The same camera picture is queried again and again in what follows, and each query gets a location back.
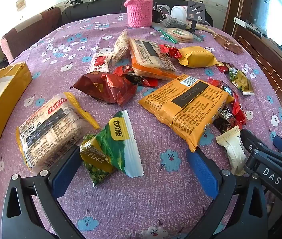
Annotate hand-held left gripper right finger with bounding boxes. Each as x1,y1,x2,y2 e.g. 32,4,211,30
187,149,269,239

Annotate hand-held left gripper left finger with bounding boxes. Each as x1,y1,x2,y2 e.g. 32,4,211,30
1,144,86,239

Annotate cream small packet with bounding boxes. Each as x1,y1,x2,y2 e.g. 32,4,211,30
216,126,248,176

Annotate long red candy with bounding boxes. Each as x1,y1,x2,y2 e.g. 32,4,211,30
230,92,247,128

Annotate clear cracker packet yellow ends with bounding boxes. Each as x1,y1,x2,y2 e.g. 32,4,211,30
16,92,101,173

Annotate green snack packet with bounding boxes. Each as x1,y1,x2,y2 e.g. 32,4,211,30
79,110,144,188

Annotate large orange barcode packet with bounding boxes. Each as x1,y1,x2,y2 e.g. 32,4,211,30
138,74,234,153

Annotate small red candy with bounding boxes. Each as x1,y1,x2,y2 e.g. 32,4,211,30
217,62,236,73

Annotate black candy with red ends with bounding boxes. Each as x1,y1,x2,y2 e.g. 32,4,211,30
122,73,159,87

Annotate red and white packet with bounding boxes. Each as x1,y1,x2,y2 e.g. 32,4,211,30
88,52,113,74

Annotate beige long snack packet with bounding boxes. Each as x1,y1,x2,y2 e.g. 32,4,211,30
110,28,129,64

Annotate dark brown candy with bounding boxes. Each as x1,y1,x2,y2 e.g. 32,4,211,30
213,106,240,134

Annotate green candy packet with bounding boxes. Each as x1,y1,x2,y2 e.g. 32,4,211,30
227,68,255,96

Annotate red candy with dark middle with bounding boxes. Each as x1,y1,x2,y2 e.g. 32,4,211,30
208,78,234,98

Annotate purple floral tablecloth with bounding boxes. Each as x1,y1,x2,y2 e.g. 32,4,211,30
0,12,282,239

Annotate wooden tv cabinet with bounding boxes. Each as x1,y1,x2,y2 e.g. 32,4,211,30
233,17,282,110

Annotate dark red foil packet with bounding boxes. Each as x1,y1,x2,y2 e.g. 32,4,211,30
70,71,138,107

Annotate plain yellow packet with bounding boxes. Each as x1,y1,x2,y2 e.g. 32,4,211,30
178,46,219,68

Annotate brown packet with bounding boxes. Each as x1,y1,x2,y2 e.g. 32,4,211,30
212,32,244,54

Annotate red foil candy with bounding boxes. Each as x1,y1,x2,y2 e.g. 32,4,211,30
158,44,183,59

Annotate clear cracker packet orange base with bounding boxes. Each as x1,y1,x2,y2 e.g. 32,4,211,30
128,37,182,80

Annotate clear bag of round crackers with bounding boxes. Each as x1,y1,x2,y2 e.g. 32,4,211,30
159,27,205,43

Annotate black phone stand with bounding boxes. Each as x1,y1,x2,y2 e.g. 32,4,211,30
186,1,207,34

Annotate pink armchair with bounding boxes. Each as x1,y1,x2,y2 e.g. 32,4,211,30
0,7,61,64

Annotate white plastic container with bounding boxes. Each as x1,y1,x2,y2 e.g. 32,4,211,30
171,5,190,20

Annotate black sofa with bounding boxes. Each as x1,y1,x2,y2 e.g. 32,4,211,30
61,0,214,28

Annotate pink knitted sleeve bottle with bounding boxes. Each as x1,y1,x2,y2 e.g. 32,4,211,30
124,0,153,28

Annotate black charger with cables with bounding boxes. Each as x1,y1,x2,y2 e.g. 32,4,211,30
151,2,168,23

